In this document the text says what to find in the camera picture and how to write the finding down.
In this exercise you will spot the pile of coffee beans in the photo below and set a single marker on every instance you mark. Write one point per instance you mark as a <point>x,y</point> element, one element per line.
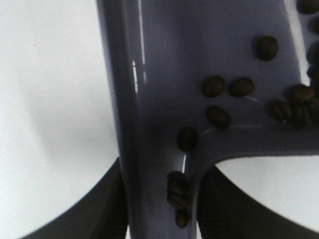
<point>243,69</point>

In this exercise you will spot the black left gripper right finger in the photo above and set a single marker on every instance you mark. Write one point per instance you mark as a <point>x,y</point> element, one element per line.
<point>225,212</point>

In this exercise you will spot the purple plastic dustpan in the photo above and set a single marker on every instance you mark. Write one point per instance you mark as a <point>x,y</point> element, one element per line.
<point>142,59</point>

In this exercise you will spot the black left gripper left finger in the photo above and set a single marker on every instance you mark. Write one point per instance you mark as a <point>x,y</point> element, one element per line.
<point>101,214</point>

